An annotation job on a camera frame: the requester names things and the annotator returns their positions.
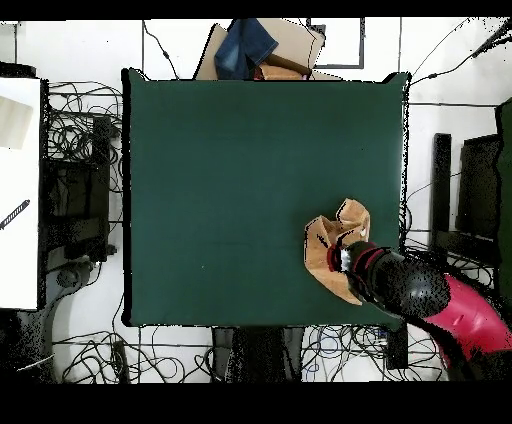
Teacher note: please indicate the blue jeans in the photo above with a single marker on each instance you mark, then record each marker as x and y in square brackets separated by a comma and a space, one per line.
[240, 48]

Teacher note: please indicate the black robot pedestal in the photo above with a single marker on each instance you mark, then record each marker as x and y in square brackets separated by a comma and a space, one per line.
[256, 352]

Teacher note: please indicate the white desk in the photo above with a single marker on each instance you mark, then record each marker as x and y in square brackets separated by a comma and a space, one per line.
[20, 260]

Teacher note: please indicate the wide black stand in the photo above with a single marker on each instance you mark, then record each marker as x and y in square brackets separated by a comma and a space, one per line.
[478, 188]

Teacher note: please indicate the tan towel in box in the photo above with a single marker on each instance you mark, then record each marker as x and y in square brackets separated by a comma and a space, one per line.
[280, 73]

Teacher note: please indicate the tan terry towel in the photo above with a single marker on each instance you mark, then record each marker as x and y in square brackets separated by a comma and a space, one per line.
[320, 256]

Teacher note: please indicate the beige block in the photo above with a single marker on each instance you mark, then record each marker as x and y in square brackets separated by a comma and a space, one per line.
[14, 124]

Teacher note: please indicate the cardboard box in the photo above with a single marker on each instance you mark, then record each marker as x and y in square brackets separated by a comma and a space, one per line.
[296, 40]

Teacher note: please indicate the black ridged tool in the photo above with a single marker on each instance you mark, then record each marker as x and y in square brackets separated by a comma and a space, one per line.
[14, 214]

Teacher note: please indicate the narrow black post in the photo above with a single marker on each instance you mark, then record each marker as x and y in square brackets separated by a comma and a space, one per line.
[440, 200]

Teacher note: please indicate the black equipment rack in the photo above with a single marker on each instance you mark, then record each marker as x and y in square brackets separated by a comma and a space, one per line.
[100, 180]

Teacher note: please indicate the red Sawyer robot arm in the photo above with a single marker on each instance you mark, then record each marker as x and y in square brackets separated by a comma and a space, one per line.
[408, 284]

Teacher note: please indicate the black rectangular floor frame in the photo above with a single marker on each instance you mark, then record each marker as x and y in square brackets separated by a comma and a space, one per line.
[362, 44]

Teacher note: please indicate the dark green table cloth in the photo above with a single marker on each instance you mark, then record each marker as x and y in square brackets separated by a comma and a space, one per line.
[240, 180]

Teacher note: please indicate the black round caster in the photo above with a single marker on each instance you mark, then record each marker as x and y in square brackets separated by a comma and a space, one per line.
[68, 276]

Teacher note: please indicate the small black box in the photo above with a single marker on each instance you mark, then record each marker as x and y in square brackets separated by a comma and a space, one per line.
[396, 348]

